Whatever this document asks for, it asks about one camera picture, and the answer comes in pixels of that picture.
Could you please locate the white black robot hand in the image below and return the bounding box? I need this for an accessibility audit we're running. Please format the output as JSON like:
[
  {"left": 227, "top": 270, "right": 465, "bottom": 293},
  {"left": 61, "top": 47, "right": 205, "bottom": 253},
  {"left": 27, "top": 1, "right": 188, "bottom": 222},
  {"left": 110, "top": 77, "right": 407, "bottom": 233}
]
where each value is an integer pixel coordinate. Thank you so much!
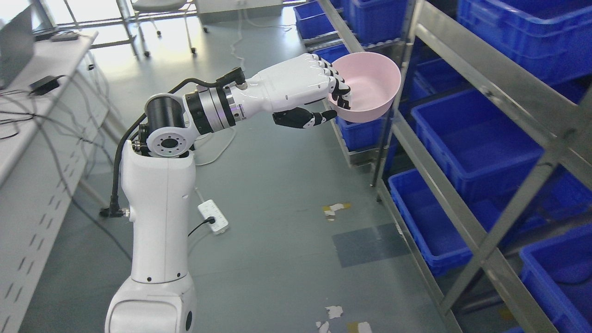
[{"left": 229, "top": 53, "right": 352, "bottom": 129}]

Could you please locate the pink bowl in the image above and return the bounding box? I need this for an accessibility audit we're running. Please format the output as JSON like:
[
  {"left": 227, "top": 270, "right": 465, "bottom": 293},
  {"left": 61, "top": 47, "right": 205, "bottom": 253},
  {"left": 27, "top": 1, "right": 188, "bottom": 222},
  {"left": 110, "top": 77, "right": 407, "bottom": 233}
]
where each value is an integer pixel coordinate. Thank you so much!
[{"left": 327, "top": 51, "right": 402, "bottom": 123}]

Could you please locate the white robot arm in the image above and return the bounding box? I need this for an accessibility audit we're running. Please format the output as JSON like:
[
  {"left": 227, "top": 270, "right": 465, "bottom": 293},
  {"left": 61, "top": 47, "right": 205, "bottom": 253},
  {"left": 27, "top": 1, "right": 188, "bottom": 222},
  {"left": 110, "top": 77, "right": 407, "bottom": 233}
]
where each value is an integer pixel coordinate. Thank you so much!
[{"left": 105, "top": 86, "right": 241, "bottom": 333}]

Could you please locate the stainless steel shelf rack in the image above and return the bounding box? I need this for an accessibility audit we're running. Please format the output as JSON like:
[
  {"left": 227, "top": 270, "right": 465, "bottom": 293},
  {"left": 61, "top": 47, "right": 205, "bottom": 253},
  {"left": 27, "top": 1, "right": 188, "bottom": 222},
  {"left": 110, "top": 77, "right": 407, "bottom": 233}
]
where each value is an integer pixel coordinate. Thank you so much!
[{"left": 320, "top": 0, "right": 591, "bottom": 333}]

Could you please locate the white power strip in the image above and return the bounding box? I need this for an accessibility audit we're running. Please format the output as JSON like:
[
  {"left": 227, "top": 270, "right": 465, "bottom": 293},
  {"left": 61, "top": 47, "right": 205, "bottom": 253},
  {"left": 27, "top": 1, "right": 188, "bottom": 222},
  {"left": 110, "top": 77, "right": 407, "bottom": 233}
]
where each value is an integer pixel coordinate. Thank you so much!
[{"left": 198, "top": 199, "right": 230, "bottom": 235}]

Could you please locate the white desk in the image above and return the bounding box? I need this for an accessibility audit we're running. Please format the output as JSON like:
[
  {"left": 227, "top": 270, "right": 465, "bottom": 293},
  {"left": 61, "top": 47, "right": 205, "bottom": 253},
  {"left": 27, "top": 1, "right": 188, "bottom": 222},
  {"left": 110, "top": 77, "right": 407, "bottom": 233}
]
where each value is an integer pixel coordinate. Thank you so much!
[{"left": 0, "top": 31, "right": 98, "bottom": 333}]

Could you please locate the black power adapter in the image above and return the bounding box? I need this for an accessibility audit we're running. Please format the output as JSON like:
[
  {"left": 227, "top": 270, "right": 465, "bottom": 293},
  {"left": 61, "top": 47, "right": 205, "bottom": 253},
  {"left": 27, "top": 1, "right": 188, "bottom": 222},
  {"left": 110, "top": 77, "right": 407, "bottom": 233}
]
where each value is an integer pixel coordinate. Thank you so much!
[{"left": 29, "top": 75, "right": 60, "bottom": 96}]

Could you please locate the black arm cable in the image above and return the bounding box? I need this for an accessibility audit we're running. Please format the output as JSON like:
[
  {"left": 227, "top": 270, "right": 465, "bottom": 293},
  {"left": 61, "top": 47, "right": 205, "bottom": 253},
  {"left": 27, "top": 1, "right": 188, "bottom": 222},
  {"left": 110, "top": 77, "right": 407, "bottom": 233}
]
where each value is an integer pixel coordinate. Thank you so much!
[{"left": 99, "top": 67, "right": 246, "bottom": 218}]

